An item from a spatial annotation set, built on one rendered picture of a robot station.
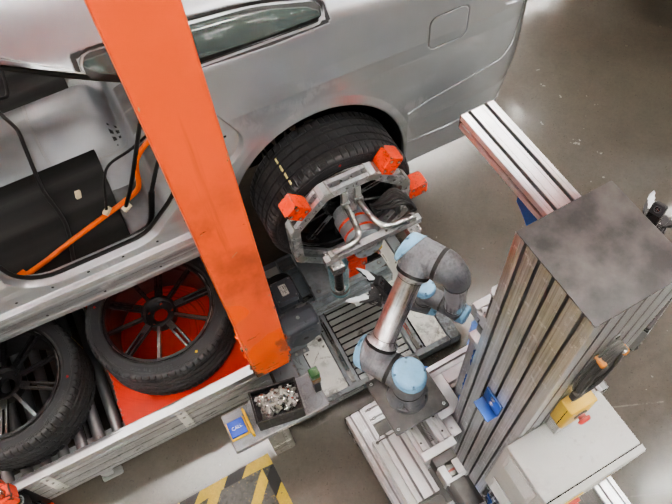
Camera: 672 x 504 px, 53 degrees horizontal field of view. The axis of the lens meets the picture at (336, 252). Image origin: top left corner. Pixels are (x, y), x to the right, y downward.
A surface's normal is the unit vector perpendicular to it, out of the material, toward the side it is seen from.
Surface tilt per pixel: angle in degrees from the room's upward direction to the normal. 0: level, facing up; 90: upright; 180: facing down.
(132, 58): 90
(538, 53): 0
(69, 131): 50
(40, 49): 41
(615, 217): 0
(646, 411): 0
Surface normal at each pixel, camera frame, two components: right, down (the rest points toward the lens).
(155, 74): 0.46, 0.76
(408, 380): 0.06, -0.44
